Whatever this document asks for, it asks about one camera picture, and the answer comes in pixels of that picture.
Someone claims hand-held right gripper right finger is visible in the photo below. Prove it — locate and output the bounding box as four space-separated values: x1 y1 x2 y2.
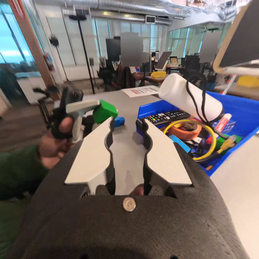
143 119 192 196

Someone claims light blue foam piece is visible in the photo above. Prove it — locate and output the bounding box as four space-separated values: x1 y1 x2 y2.
169 134 191 153

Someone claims black computer monitor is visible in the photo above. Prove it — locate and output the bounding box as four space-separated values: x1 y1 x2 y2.
106 38 122 61

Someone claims person's left forearm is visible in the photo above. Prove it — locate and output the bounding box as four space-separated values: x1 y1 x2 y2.
0 145 50 201

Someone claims open laptop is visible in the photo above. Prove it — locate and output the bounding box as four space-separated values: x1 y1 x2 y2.
156 52 172 70

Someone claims wooden support post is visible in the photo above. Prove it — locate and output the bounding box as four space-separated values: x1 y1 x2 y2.
8 0 59 99

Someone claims person's left hand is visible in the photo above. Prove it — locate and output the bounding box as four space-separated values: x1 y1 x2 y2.
38 116 75 169

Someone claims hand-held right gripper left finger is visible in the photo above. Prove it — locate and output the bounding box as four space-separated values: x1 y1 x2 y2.
64 116 116 195

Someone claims white recycling cabinet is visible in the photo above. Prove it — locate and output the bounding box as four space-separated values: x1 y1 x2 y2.
17 73 51 104

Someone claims white red marker pen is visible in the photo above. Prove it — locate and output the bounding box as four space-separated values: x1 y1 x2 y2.
214 113 232 132

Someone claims person's green jacket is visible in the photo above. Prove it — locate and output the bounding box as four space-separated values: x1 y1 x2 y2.
0 194 33 249

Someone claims black stand with paddle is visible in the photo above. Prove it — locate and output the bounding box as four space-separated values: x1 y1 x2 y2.
33 86 59 130

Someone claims large blue plastic bin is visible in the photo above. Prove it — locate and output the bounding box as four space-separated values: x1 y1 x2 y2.
136 91 259 176

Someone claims red fire extinguisher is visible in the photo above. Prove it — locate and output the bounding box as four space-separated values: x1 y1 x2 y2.
43 54 55 71

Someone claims white printed paper sheet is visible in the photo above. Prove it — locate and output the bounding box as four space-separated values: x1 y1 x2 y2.
122 85 160 98

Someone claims yellow network cable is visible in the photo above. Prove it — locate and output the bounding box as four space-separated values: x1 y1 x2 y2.
163 119 237 161

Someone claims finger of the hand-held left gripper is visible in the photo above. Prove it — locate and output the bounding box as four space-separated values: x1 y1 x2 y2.
66 100 101 143
83 121 100 134

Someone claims green foam cube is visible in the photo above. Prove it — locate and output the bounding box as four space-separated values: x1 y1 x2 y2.
93 100 118 124

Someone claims black cable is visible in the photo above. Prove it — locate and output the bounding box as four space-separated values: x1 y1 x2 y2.
190 152 221 163

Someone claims white plastic bottle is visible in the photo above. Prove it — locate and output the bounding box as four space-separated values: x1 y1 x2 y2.
158 73 225 123

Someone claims metal air duct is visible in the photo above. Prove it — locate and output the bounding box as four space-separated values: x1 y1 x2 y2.
32 0 182 23

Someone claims black remote control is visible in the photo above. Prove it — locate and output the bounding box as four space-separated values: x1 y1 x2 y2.
136 109 191 127

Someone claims orange tape roll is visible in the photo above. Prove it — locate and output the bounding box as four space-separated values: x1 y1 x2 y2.
168 119 202 140

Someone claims dark panel with wooden edge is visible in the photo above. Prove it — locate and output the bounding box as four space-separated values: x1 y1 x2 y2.
213 0 259 74

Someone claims white metal stand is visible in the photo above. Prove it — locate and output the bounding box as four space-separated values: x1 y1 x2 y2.
221 65 259 95

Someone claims black office chair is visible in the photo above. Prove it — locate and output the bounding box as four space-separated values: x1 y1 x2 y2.
98 67 120 91

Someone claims black pole with ribbed disc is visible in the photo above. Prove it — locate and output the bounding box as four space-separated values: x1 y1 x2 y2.
69 14 95 94

